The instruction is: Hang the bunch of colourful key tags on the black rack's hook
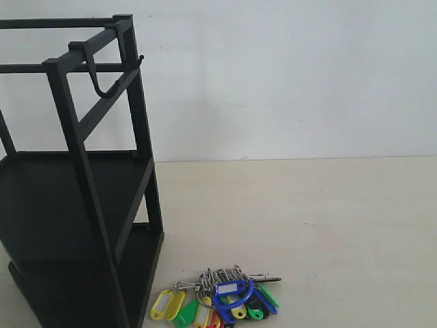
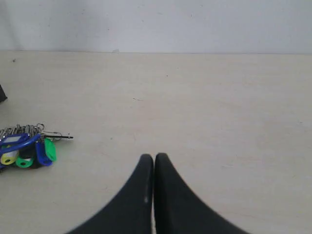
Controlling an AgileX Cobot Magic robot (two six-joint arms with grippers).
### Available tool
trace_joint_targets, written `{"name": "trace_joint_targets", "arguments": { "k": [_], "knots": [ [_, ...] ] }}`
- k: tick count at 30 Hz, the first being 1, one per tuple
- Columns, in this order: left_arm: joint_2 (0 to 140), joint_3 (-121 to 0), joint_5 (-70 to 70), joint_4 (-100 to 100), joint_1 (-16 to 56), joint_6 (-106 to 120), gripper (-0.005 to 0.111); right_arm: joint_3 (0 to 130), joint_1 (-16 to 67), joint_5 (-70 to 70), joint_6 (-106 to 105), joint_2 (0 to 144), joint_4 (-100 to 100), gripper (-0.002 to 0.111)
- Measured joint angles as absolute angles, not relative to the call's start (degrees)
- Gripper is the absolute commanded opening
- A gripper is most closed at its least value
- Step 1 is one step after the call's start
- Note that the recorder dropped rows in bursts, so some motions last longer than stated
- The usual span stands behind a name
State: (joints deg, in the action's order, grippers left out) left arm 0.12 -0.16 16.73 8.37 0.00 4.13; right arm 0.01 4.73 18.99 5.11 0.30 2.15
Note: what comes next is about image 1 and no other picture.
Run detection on bunch of colourful key tags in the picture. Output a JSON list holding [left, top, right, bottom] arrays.
[[150, 264, 281, 327]]

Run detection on black metal shelf rack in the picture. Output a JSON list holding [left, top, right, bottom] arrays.
[[1, 14, 165, 327]]

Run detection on black front rack hook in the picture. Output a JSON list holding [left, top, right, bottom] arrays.
[[68, 41, 121, 99]]

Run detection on black rack hook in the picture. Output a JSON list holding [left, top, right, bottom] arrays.
[[68, 41, 121, 99], [104, 19, 144, 69]]

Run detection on black rear rack hook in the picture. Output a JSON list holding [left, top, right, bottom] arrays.
[[104, 19, 144, 69]]

